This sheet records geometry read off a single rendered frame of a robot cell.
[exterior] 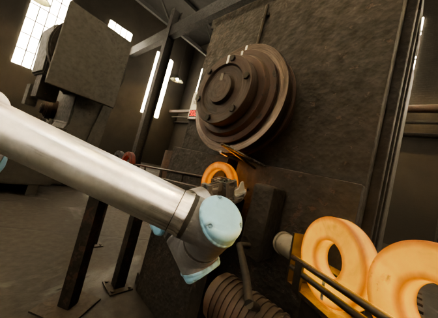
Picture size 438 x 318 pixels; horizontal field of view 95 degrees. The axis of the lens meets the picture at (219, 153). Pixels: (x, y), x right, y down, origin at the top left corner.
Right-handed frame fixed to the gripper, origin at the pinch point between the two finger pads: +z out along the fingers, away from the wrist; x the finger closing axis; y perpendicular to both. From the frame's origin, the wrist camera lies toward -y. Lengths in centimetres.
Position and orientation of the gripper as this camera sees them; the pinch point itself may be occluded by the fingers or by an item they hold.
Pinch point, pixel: (243, 191)
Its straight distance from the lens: 78.7
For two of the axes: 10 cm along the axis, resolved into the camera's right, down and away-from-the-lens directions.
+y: 0.3, -9.9, -1.7
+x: -7.1, -1.4, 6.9
